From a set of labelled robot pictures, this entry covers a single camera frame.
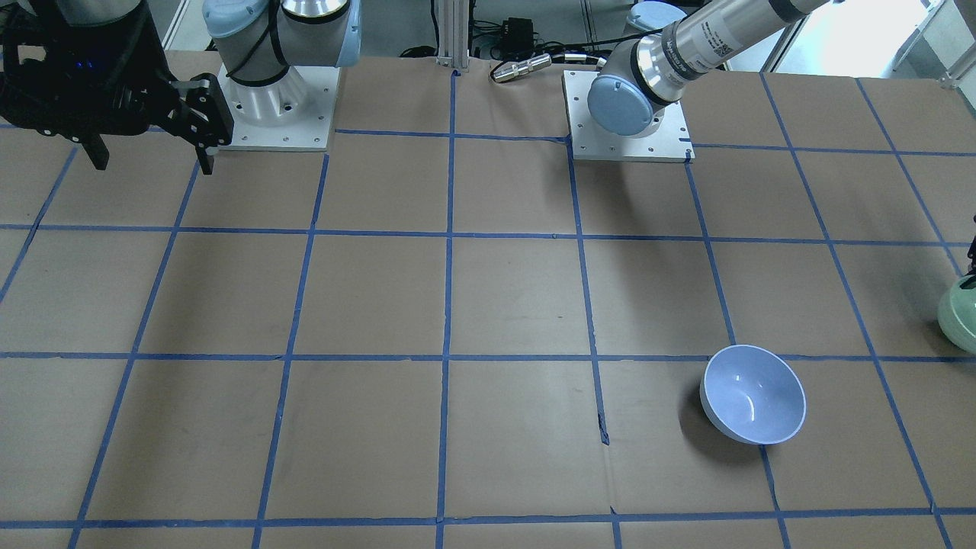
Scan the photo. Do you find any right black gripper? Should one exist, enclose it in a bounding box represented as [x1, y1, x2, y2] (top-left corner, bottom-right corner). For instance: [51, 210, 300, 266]
[2, 1, 235, 176]

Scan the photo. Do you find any green bowl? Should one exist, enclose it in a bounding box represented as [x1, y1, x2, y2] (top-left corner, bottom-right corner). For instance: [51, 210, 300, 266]
[937, 274, 975, 355]

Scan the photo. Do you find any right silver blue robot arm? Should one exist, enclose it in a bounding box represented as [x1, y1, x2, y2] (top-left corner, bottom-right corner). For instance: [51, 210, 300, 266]
[2, 1, 361, 175]

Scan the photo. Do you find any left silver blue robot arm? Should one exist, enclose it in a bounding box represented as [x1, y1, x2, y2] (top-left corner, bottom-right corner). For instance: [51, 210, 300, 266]
[588, 1, 824, 138]

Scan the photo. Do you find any blue bowl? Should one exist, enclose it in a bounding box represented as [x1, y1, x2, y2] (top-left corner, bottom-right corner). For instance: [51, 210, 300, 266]
[698, 345, 807, 445]

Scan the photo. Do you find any silver metal cylinder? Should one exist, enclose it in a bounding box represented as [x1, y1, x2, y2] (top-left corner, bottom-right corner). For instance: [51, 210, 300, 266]
[489, 53, 552, 85]

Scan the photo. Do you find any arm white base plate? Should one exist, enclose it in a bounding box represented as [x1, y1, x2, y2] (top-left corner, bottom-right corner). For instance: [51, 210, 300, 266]
[217, 66, 342, 153]
[563, 70, 696, 162]

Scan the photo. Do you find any aluminium frame post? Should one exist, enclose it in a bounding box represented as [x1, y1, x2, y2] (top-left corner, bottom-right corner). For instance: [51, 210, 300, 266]
[430, 1, 474, 73]

